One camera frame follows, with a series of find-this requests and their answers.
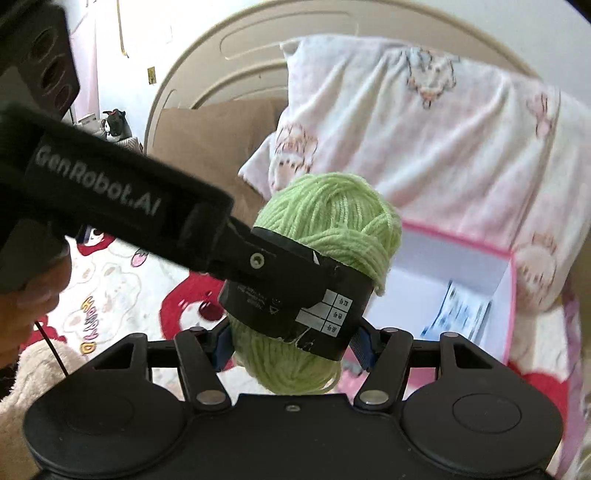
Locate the pink box white inside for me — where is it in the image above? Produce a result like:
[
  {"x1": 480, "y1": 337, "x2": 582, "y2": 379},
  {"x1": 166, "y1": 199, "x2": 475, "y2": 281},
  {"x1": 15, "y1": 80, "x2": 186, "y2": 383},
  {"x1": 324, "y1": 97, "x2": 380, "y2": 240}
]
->
[{"x1": 342, "y1": 220, "x2": 517, "y2": 377}]

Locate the green yarn ball black label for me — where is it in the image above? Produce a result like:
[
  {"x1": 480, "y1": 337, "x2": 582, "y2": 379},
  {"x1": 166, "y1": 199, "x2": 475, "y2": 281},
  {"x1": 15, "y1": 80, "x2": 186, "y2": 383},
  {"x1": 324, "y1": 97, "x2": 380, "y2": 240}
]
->
[{"x1": 218, "y1": 171, "x2": 403, "y2": 396}]

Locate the purple cloth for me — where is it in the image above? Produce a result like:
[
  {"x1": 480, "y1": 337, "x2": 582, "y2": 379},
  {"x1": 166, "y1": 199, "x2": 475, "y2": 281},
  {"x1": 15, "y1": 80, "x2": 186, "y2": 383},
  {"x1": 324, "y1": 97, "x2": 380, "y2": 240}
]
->
[{"x1": 556, "y1": 284, "x2": 591, "y2": 480}]

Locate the cream plush toy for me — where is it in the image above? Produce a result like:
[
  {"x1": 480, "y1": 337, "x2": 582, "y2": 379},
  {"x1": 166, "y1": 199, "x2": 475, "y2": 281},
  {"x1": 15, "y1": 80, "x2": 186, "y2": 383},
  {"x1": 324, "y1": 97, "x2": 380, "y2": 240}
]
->
[{"x1": 0, "y1": 342, "x2": 88, "y2": 480}]

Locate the red bear printed bed sheet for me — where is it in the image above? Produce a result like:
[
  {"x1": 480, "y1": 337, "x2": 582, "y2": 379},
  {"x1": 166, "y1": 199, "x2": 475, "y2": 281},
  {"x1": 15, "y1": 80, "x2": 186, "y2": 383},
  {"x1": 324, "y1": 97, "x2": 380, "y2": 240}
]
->
[{"x1": 14, "y1": 224, "x2": 575, "y2": 480}]

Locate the pink cartoon pillow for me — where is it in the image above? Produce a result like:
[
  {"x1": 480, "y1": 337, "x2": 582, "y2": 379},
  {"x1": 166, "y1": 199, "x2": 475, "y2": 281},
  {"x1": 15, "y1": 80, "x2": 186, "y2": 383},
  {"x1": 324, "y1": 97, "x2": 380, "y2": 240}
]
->
[{"x1": 237, "y1": 34, "x2": 591, "y2": 315}]

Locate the beige bed headboard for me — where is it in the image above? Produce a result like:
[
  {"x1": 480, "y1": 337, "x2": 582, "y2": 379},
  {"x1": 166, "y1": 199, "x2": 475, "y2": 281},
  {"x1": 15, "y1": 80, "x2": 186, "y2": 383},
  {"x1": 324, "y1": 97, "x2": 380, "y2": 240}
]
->
[{"x1": 142, "y1": 0, "x2": 542, "y2": 158}]

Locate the brown pillow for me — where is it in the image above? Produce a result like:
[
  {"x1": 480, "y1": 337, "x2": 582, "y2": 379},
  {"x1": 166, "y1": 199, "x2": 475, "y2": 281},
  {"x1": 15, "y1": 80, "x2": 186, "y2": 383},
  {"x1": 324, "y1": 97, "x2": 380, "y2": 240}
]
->
[{"x1": 147, "y1": 98, "x2": 289, "y2": 241}]

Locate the white wet wipes pack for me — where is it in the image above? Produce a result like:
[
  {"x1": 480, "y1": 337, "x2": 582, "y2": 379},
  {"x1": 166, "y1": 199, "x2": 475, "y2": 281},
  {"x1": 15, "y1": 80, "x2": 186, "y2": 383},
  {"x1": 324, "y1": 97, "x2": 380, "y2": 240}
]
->
[{"x1": 419, "y1": 279, "x2": 493, "y2": 352}]

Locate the black and white plush toy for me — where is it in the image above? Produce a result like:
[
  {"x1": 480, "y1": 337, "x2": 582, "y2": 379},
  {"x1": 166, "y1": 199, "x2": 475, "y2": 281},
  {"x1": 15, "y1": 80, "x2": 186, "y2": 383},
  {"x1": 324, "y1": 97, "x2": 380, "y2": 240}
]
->
[{"x1": 100, "y1": 109, "x2": 133, "y2": 140}]

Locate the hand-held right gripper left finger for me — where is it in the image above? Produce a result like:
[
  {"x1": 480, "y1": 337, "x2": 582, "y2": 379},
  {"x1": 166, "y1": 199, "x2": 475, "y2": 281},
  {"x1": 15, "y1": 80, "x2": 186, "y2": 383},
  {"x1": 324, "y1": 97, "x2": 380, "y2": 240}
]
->
[{"x1": 88, "y1": 320, "x2": 236, "y2": 414}]

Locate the person's left hand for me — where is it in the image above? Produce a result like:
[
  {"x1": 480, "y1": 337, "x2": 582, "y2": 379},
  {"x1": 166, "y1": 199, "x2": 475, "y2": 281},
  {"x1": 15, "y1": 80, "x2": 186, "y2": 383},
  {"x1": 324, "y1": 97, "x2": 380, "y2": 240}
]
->
[{"x1": 0, "y1": 251, "x2": 74, "y2": 366}]

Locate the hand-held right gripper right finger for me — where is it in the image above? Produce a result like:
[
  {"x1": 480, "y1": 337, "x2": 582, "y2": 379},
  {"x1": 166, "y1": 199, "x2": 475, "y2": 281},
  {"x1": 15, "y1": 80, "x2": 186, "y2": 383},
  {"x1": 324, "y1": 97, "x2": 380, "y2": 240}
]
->
[{"x1": 348, "y1": 319, "x2": 505, "y2": 417}]

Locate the black cable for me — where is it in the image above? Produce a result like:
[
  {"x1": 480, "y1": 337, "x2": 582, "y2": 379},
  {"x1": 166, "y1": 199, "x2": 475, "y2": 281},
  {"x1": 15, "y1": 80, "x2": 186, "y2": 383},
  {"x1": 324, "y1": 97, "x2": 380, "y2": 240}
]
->
[{"x1": 31, "y1": 318, "x2": 71, "y2": 378}]

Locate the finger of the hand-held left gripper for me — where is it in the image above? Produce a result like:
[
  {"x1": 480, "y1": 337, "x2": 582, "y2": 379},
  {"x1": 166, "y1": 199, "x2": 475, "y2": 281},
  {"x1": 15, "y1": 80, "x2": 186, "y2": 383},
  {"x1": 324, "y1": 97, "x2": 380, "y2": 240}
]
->
[{"x1": 207, "y1": 216, "x2": 335, "y2": 320}]

